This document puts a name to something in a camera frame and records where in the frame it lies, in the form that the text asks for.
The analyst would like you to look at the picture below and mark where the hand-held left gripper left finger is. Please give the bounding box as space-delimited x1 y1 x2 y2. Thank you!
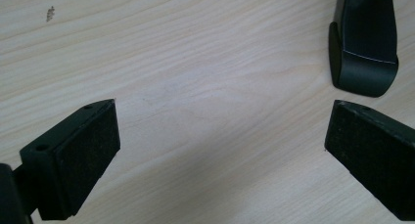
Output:
19 98 121 221

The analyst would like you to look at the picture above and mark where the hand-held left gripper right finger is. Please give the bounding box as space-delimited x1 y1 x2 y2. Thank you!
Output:
324 99 415 222

